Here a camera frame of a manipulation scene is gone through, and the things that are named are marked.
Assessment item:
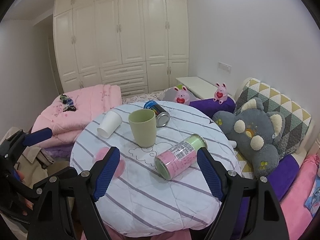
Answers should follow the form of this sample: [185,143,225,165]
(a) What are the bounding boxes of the grey koala plush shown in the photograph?
[212,97,285,178]

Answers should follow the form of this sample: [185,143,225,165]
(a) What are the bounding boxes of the wall switch panel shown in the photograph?
[217,61,232,72]

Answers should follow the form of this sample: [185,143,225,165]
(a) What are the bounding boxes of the pink and green can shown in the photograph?
[154,134,208,180]

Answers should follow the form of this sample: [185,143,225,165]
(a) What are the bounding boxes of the pink blanket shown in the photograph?
[277,154,320,240]

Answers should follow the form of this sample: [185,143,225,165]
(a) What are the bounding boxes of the person's left hand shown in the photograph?
[14,170,34,217]

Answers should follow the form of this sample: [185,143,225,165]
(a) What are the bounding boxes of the pink folded quilt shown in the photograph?
[31,84,123,147]

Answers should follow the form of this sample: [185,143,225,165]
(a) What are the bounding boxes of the pink cup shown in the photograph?
[93,147,126,177]

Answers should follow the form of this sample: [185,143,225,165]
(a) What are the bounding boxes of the purple bolster pillow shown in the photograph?
[189,96,237,119]

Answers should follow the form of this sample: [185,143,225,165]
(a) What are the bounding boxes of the triangle patterned quilted cushion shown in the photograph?
[234,78,312,155]

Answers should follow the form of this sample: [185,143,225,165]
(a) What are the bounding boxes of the round table striped cloth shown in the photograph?
[69,100,242,232]

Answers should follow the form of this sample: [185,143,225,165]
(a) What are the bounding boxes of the grey pink bunny plush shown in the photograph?
[164,86,198,103]

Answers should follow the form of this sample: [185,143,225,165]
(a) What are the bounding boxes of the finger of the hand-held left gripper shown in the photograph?
[5,127,53,153]

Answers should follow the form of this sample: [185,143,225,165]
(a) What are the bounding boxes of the purple blanket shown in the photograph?
[232,154,304,240]

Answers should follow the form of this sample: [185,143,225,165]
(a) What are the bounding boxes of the white paper cup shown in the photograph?
[97,110,122,138]

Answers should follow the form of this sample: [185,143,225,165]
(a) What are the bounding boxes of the small dark toy on quilt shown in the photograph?
[59,94,78,112]

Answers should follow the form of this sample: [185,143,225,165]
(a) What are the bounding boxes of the white nightstand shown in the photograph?
[175,77,232,100]

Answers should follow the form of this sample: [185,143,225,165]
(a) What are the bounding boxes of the blue printed cloth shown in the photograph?
[304,180,320,218]

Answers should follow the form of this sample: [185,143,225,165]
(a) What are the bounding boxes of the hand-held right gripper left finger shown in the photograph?
[27,146,121,240]

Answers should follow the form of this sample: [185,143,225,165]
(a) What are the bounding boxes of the patterned bed sheet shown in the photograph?
[122,90,170,105]

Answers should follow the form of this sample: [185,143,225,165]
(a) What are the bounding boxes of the blue metal can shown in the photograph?
[143,100,171,128]

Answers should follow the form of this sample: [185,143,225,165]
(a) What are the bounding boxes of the green cup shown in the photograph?
[128,109,157,148]

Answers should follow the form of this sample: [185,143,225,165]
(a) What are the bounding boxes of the cream wardrobe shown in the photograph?
[52,0,190,97]

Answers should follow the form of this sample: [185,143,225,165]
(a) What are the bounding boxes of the purple lace bed skirt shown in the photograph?
[45,145,75,158]

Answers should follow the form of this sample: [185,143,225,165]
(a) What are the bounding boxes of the beige cloth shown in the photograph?
[14,145,54,188]

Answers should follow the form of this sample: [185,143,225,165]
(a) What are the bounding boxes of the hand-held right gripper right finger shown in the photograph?
[196,147,292,240]

